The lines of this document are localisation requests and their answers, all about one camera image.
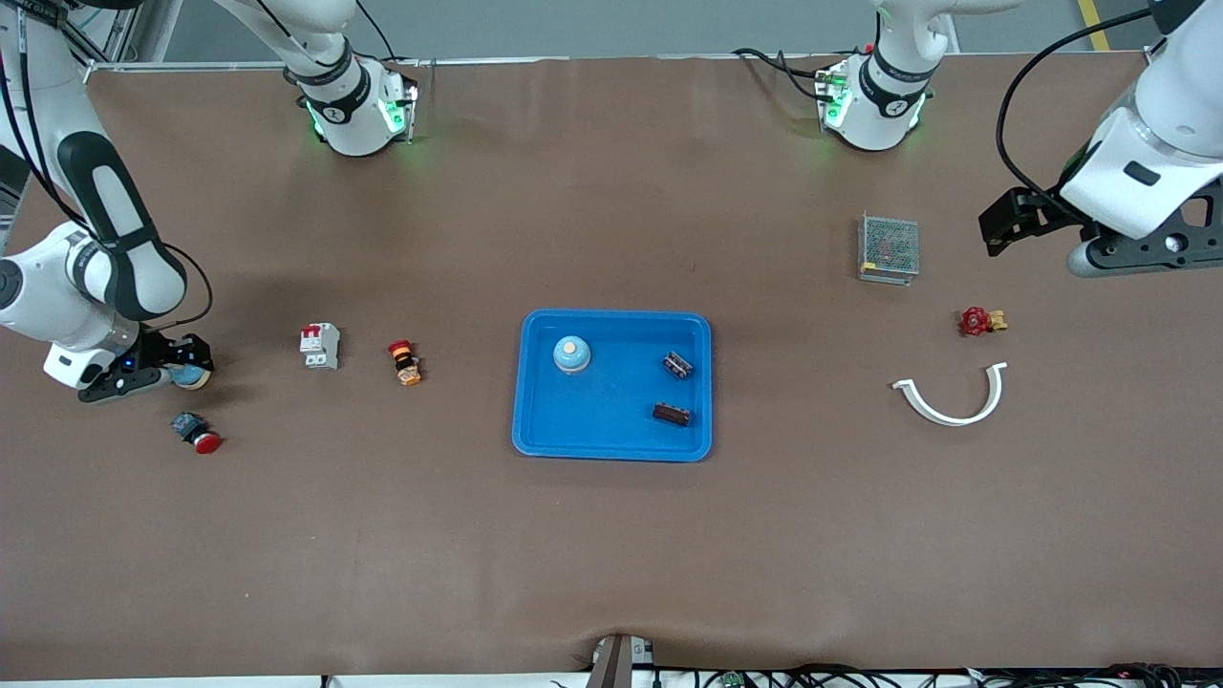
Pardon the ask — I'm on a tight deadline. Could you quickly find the blue plastic tray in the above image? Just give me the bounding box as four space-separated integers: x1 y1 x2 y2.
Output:
511 308 715 463

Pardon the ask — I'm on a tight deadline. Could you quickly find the red mushroom push button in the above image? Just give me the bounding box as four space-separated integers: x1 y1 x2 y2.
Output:
171 411 225 456

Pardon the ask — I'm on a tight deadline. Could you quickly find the metal mesh power supply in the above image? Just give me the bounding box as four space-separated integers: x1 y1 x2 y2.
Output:
857 212 921 287

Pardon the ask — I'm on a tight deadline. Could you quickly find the white curved plastic clamp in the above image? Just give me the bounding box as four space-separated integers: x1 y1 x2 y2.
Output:
891 361 1009 427

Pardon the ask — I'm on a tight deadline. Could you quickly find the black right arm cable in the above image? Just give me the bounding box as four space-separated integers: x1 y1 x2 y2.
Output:
0 38 214 332

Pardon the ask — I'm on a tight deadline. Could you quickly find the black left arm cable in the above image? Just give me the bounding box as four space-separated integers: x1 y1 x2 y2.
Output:
996 8 1159 199

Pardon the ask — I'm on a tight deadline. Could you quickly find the white circuit breaker red switch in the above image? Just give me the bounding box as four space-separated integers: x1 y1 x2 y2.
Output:
299 322 342 372

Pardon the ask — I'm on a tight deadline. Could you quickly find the red orange emergency stop switch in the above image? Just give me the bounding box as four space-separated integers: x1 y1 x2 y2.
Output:
387 338 424 388

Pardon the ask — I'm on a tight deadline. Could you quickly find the black cable at arm base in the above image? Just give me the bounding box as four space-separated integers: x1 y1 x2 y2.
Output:
733 46 832 102

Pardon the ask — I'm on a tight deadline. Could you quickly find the aluminium frame profile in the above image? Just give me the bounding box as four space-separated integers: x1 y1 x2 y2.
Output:
57 0 144 82

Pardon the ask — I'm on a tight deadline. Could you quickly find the black cable bundle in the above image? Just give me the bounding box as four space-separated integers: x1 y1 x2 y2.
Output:
650 662 1186 688

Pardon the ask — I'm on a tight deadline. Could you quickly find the grey metal table bracket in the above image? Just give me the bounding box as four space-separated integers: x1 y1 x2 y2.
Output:
586 633 656 688

